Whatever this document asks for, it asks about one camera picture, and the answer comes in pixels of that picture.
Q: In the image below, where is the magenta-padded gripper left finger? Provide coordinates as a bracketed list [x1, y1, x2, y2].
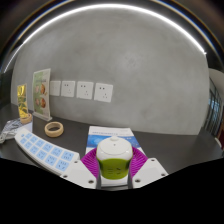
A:
[60, 147, 102, 190]

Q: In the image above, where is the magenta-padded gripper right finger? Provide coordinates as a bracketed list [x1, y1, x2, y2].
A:
[128, 145, 169, 189]

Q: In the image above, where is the green and white charger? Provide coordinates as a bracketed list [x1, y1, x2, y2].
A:
[95, 135, 134, 181]

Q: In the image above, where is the white and blue book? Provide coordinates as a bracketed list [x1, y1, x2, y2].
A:
[85, 125, 147, 161]

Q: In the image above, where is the beige tape roll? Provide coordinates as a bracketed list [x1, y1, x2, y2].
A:
[44, 121, 65, 138]

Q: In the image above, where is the yellowish tape roll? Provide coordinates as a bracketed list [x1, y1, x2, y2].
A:
[19, 113, 34, 125]

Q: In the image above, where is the patterned grey pouch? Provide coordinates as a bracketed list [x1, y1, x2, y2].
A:
[0, 118, 34, 144]

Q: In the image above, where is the acrylic sign stand green flyer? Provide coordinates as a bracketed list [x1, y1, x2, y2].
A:
[31, 68, 54, 122]

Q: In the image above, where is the black-framed glass partition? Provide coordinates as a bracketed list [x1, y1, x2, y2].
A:
[203, 68, 224, 138]

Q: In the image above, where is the ceiling light strip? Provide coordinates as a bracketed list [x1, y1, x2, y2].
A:
[3, 3, 208, 73]

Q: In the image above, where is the white wall socket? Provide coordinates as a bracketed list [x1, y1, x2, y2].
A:
[76, 80, 95, 100]
[49, 80, 62, 97]
[93, 82, 114, 103]
[60, 80, 76, 98]

